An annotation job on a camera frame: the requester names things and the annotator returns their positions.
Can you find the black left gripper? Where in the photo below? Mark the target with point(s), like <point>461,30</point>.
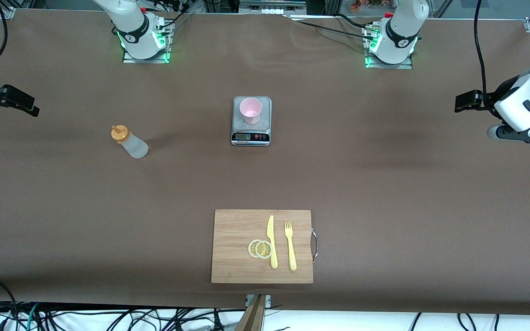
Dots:
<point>489,99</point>

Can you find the translucent sauce bottle orange cap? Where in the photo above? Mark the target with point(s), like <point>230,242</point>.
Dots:
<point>136,148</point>

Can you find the pink plastic cup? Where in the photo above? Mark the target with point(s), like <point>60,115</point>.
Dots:
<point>250,112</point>

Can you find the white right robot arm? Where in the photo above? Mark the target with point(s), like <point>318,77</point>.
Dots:
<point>131,27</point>

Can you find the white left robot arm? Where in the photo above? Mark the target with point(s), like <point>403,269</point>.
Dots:
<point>400,32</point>

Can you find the silver digital kitchen scale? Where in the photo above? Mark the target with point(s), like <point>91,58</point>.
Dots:
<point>267,117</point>

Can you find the white power strip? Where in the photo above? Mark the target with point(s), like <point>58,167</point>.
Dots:
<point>271,12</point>

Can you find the yellow plastic fork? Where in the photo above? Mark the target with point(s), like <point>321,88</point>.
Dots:
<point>291,253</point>

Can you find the yellow plastic knife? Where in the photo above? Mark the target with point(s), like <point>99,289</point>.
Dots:
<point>270,232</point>

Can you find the lemon slice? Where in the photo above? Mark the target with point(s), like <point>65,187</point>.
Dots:
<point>251,248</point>
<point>263,249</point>

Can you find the wooden cutting board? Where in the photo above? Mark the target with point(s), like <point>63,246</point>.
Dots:
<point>232,243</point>

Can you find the small metal bracket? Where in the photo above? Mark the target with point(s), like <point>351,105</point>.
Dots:
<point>268,301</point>

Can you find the wooden post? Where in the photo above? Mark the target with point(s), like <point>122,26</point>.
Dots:
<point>252,317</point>

